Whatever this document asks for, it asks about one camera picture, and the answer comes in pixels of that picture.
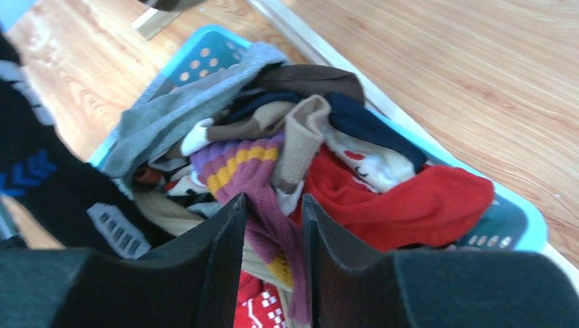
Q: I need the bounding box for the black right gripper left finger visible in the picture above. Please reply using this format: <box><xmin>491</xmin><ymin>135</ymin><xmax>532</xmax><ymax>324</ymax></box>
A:
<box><xmin>1</xmin><ymin>194</ymin><xmax>248</xmax><ymax>327</ymax></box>

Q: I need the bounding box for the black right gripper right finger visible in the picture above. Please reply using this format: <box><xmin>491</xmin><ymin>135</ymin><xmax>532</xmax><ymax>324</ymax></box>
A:
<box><xmin>302</xmin><ymin>195</ymin><xmax>578</xmax><ymax>327</ymax></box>

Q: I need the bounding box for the purple striped sock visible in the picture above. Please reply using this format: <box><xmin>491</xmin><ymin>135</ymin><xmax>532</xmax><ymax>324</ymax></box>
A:
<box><xmin>190</xmin><ymin>132</ymin><xmax>311</xmax><ymax>324</ymax></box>

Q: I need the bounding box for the grey sock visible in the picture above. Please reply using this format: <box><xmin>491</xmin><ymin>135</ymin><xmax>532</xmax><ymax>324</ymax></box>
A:
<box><xmin>101</xmin><ymin>42</ymin><xmax>289</xmax><ymax>197</ymax></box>

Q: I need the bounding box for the red white patterned sock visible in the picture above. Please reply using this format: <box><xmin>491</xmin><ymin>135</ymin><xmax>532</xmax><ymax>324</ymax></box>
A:
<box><xmin>234</xmin><ymin>271</ymin><xmax>287</xmax><ymax>328</ymax></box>

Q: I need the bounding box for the cream red patterned sock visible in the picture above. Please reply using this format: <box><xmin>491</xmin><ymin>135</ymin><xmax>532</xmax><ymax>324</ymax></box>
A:
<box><xmin>320</xmin><ymin>123</ymin><xmax>416</xmax><ymax>193</ymax></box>

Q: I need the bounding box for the tan beige sock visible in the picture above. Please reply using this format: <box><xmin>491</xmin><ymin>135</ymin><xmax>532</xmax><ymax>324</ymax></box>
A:
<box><xmin>272</xmin><ymin>95</ymin><xmax>330</xmax><ymax>194</ymax></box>

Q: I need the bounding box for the navy blue sock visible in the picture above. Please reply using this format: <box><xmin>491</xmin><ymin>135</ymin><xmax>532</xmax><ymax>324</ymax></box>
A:
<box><xmin>218</xmin><ymin>92</ymin><xmax>427</xmax><ymax>173</ymax></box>

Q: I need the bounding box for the blue plastic sock basket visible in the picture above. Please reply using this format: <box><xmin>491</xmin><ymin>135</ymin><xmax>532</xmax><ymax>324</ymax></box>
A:
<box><xmin>95</xmin><ymin>26</ymin><xmax>547</xmax><ymax>252</ymax></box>

